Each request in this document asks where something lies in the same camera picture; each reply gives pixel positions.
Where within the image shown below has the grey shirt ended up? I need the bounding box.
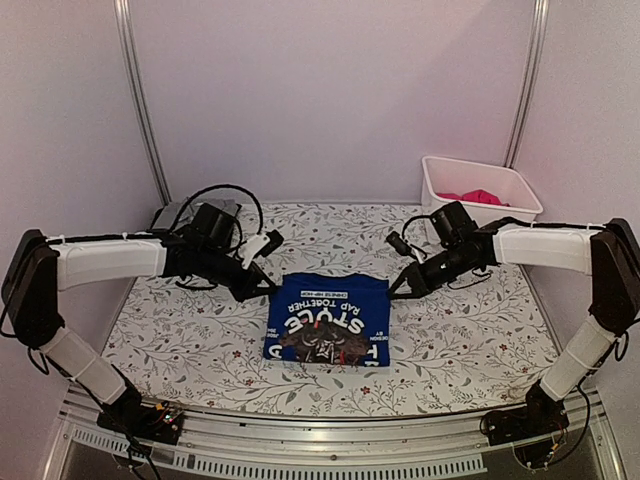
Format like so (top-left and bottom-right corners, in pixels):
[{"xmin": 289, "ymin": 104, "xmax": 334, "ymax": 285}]
[{"xmin": 152, "ymin": 197, "xmax": 242, "ymax": 231}]

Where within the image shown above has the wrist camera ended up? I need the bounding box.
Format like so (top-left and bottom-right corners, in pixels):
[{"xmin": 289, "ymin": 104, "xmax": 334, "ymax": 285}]
[
  {"xmin": 385, "ymin": 201, "xmax": 479, "ymax": 261},
  {"xmin": 192, "ymin": 202, "xmax": 285, "ymax": 264}
]

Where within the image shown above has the floral tablecloth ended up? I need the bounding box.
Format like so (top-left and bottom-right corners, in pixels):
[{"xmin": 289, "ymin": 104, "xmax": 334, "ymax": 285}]
[{"xmin": 102, "ymin": 201, "xmax": 562, "ymax": 417}]

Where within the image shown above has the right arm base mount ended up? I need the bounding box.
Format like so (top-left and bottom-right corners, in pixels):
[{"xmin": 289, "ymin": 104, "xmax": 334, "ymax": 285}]
[{"xmin": 479, "ymin": 402, "xmax": 569, "ymax": 470}]

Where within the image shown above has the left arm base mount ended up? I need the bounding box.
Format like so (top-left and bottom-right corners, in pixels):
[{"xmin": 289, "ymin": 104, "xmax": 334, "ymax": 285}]
[{"xmin": 97, "ymin": 397, "xmax": 184, "ymax": 445}]

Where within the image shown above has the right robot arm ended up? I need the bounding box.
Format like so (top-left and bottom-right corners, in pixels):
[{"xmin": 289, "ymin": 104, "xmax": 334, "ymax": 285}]
[{"xmin": 388, "ymin": 218, "xmax": 639, "ymax": 436}]

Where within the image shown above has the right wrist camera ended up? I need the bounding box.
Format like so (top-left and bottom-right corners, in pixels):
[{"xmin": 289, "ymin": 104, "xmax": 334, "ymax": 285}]
[{"xmin": 385, "ymin": 201, "xmax": 479, "ymax": 261}]

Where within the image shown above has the aluminium frame post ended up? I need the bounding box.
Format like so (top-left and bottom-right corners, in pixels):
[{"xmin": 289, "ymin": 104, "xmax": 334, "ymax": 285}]
[
  {"xmin": 503, "ymin": 0, "xmax": 550, "ymax": 169},
  {"xmin": 113, "ymin": 0, "xmax": 172, "ymax": 206}
]

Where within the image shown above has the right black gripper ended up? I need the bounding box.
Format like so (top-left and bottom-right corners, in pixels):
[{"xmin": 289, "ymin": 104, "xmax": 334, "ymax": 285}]
[{"xmin": 388, "ymin": 242, "xmax": 478, "ymax": 299}]

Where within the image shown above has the front aluminium rail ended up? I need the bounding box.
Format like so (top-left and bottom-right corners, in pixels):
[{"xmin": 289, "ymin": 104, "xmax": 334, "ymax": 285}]
[{"xmin": 43, "ymin": 388, "xmax": 631, "ymax": 479}]

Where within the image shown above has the pink garment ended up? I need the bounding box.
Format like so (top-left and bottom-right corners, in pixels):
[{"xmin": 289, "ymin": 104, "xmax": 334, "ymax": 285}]
[{"xmin": 437, "ymin": 189, "xmax": 510, "ymax": 207}]

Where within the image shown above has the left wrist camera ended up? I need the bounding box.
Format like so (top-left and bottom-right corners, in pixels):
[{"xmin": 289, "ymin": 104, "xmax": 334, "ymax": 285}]
[{"xmin": 192, "ymin": 202, "xmax": 285, "ymax": 264}]

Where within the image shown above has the left aluminium frame post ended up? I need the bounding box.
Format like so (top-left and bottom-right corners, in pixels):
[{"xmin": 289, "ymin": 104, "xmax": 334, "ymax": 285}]
[{"xmin": 113, "ymin": 0, "xmax": 172, "ymax": 206}]

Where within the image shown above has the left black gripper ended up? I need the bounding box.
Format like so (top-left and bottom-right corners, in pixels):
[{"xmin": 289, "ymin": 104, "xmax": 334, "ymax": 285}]
[{"xmin": 197, "ymin": 246, "xmax": 277, "ymax": 303}]

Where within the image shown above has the right aluminium frame post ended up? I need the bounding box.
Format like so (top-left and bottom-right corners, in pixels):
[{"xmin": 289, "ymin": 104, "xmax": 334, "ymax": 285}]
[{"xmin": 503, "ymin": 0, "xmax": 550, "ymax": 169}]

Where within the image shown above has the white plastic laundry bin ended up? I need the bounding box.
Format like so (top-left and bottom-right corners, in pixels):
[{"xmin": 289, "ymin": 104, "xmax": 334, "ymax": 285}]
[{"xmin": 421, "ymin": 156, "xmax": 543, "ymax": 226}]

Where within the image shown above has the blue t-shirt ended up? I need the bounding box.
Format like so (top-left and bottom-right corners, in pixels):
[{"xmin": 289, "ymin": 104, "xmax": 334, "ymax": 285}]
[{"xmin": 263, "ymin": 273, "xmax": 391, "ymax": 367}]

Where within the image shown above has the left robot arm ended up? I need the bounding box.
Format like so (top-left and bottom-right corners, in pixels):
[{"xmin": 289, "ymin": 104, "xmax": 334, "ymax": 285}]
[{"xmin": 1, "ymin": 229, "xmax": 283, "ymax": 434}]

